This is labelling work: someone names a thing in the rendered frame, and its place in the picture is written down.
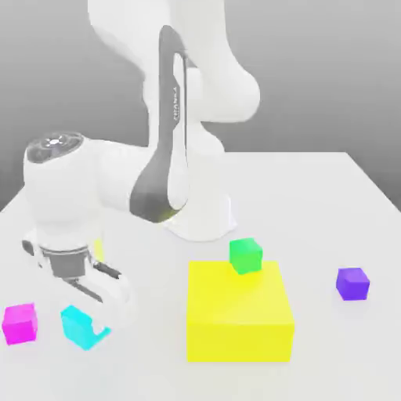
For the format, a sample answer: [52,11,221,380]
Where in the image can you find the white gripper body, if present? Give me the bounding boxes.
[61,262,132,318]

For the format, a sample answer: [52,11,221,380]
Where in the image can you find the small cyan cube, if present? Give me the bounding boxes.
[60,305,112,352]

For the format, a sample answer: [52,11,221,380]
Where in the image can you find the small magenta cube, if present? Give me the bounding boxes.
[2,302,39,346]

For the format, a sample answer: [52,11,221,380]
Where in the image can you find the small green cube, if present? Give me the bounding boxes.
[229,237,263,276]

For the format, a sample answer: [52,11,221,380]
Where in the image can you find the small purple cube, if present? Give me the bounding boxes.
[335,266,371,302]

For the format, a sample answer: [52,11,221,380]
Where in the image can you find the large yellow box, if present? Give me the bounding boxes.
[186,260,295,363]

